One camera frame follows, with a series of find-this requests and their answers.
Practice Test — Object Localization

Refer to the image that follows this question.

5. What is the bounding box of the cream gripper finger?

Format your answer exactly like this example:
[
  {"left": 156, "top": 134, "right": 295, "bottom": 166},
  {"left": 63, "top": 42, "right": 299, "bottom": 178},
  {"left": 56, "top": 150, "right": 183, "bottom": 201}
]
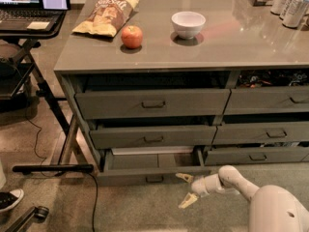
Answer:
[
  {"left": 179, "top": 192, "right": 199, "bottom": 209},
  {"left": 176, "top": 173, "right": 194, "bottom": 183}
]

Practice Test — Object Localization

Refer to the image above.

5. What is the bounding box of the grey drawer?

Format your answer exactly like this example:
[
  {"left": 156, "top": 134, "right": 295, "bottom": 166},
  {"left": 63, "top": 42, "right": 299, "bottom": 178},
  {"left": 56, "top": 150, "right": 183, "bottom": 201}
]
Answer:
[
  {"left": 225, "top": 86, "right": 309, "bottom": 115},
  {"left": 213, "top": 122, "right": 309, "bottom": 145},
  {"left": 205, "top": 147, "right": 309, "bottom": 165},
  {"left": 90, "top": 125, "right": 216, "bottom": 149},
  {"left": 97, "top": 148, "right": 211, "bottom": 186},
  {"left": 75, "top": 89, "right": 230, "bottom": 119}
]

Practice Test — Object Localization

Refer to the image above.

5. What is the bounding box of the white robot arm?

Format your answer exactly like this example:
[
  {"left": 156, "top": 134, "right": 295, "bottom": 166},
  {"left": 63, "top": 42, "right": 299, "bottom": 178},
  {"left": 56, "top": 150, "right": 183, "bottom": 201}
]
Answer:
[{"left": 176, "top": 165, "right": 309, "bottom": 232}]

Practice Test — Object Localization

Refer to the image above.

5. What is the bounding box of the grey cabinet counter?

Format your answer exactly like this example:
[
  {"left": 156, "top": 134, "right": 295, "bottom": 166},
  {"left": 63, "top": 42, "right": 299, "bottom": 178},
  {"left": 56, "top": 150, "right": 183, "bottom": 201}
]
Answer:
[{"left": 55, "top": 0, "right": 309, "bottom": 165}]

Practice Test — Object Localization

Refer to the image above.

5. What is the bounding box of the black caster wheel leg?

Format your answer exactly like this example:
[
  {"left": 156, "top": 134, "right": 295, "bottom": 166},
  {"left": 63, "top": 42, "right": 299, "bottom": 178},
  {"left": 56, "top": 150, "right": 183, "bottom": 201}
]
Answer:
[{"left": 5, "top": 206, "right": 49, "bottom": 232}]

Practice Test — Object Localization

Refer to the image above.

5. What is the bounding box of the red apple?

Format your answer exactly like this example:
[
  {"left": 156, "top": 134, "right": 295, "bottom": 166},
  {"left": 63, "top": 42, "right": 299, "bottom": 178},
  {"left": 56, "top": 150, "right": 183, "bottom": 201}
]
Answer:
[{"left": 121, "top": 25, "right": 143, "bottom": 49}]

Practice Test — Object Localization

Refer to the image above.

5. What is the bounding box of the white bowl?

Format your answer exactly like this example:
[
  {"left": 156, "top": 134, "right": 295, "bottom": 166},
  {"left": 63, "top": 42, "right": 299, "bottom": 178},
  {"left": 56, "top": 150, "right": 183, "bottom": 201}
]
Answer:
[{"left": 171, "top": 11, "right": 206, "bottom": 39}]

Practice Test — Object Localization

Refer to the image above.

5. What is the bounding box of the black sneaker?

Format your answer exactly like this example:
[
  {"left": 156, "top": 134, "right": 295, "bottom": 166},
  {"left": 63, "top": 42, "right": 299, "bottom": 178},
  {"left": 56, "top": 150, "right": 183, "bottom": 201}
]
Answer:
[{"left": 0, "top": 188, "right": 24, "bottom": 213}]

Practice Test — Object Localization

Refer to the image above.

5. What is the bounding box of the chip bag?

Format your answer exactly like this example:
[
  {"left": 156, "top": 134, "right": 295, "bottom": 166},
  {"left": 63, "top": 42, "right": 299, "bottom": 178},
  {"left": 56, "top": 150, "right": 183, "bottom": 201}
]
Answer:
[{"left": 72, "top": 0, "right": 139, "bottom": 37}]

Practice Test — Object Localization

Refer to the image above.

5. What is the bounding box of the yellow sticky note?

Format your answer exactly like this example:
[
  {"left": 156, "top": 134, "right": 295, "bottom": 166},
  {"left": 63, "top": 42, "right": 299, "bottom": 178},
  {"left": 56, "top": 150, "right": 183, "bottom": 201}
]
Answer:
[{"left": 27, "top": 21, "right": 48, "bottom": 30}]

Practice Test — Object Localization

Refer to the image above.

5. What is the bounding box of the black laptop cart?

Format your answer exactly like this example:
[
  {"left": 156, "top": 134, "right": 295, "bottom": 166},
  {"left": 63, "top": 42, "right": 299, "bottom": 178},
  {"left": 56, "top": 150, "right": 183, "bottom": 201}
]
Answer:
[{"left": 0, "top": 13, "right": 94, "bottom": 176}]

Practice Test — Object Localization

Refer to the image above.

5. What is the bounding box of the smartphone on stand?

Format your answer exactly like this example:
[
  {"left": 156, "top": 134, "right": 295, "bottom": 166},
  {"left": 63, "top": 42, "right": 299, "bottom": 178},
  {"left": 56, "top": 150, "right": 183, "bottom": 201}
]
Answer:
[{"left": 40, "top": 0, "right": 70, "bottom": 11}]

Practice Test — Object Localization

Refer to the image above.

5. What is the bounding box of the black laptop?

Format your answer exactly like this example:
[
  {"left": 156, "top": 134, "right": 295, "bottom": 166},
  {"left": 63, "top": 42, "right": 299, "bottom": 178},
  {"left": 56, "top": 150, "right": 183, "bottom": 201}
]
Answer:
[{"left": 0, "top": 0, "right": 65, "bottom": 34}]

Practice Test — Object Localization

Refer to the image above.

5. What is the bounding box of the black power cable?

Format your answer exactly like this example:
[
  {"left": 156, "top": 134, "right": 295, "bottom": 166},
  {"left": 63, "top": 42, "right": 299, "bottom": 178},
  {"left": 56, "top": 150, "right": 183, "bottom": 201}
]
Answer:
[{"left": 24, "top": 113, "right": 99, "bottom": 232}]

